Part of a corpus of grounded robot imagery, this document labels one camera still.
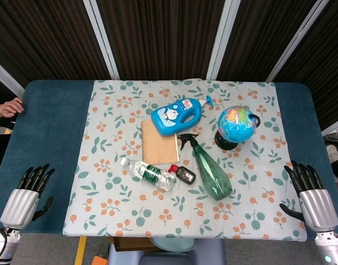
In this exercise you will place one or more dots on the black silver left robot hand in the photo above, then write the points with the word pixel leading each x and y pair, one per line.
pixel 20 204

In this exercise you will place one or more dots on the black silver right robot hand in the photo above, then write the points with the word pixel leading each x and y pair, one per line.
pixel 316 205

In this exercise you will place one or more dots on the small globe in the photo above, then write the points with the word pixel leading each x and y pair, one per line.
pixel 236 124

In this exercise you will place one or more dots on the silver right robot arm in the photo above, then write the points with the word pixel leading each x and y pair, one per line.
pixel 330 247

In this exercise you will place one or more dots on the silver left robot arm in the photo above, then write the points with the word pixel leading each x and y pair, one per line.
pixel 4 244

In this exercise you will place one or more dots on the bystander human hand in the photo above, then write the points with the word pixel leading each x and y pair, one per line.
pixel 9 107

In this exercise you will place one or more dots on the blue table cover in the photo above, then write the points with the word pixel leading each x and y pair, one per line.
pixel 53 129

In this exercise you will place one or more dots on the floral leaf print tablecloth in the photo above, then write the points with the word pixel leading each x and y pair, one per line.
pixel 116 209

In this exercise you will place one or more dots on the orange object on floor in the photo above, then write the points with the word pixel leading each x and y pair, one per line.
pixel 99 260

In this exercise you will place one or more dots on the green transparent spray bottle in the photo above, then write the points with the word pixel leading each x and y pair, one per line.
pixel 210 171

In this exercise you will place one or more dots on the clear water bottle green label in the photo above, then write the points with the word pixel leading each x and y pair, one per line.
pixel 149 173

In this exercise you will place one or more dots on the dark brown ribbed screen panel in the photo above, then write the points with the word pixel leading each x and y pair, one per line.
pixel 163 38
pixel 326 71
pixel 263 33
pixel 42 38

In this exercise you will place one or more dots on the small black bottle red cap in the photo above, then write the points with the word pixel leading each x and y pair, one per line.
pixel 185 175

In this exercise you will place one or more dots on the brown spiral notebook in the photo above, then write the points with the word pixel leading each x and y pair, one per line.
pixel 160 147

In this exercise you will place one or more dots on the blue grey plastic stool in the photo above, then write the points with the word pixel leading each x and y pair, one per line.
pixel 169 258

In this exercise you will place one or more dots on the blue detergent pump bottle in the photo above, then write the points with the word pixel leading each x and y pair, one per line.
pixel 174 116

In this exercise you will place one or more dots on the white screen frame post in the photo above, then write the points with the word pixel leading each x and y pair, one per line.
pixel 6 78
pixel 222 41
pixel 334 125
pixel 294 41
pixel 102 41

